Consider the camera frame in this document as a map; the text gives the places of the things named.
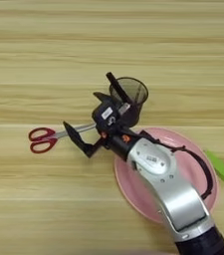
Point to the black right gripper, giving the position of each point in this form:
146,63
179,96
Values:
116,146

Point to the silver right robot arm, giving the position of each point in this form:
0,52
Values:
173,192

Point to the black mesh pen cup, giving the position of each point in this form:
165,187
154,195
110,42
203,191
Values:
135,114

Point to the pink oval plate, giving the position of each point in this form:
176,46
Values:
133,186

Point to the green rectangular block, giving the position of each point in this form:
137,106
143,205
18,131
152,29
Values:
223,167

